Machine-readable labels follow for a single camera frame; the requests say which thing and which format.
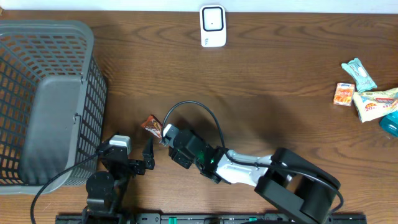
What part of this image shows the brown chocolate bar wrapper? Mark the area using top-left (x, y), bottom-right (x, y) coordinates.
top-left (141, 115), bottom-right (162, 139)

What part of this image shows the white barcode scanner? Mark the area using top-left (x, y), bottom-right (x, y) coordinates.
top-left (200, 5), bottom-right (226, 48)

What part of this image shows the small orange snack packet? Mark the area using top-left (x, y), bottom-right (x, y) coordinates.
top-left (333, 83), bottom-right (355, 106)

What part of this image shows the yellow snack bag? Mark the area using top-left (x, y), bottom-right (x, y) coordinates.
top-left (353, 88), bottom-right (397, 123)

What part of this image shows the grey plastic shopping basket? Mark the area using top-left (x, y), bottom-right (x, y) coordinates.
top-left (1, 20), bottom-right (107, 195)

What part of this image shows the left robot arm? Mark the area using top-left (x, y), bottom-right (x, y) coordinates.
top-left (86, 135), bottom-right (155, 214)

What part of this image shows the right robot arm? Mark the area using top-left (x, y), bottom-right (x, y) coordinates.
top-left (162, 125), bottom-right (341, 223)

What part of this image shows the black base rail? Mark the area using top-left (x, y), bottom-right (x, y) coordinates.
top-left (55, 212), bottom-right (368, 224)

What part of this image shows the light teal wet wipes pack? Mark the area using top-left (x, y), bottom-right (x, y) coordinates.
top-left (341, 58), bottom-right (377, 93)

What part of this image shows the teal mouthwash bottle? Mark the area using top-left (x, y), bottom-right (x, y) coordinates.
top-left (379, 111), bottom-right (398, 137)

